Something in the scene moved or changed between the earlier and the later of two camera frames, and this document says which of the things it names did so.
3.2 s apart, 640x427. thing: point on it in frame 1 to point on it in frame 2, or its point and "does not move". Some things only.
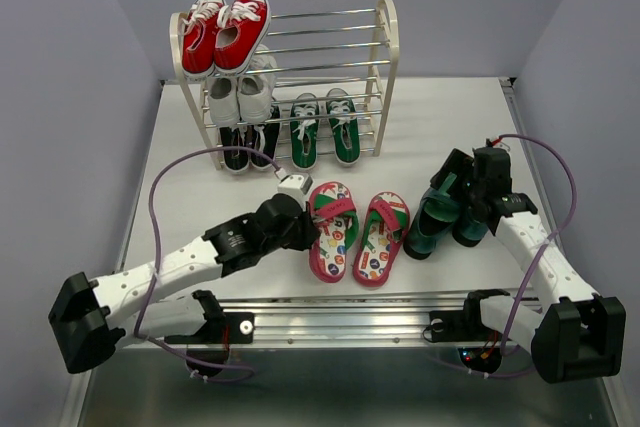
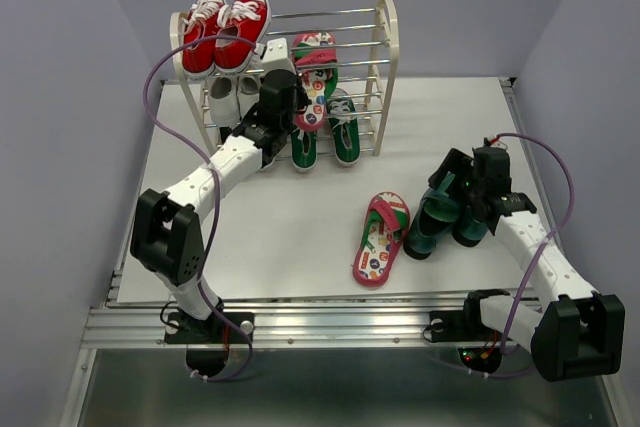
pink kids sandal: [334, 210] to [316, 60]
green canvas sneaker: [304, 133] does not move
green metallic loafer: [436, 212] does not move
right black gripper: [457, 162] does not move
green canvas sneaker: [344, 130] does not move
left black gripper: [309, 232] to [300, 96]
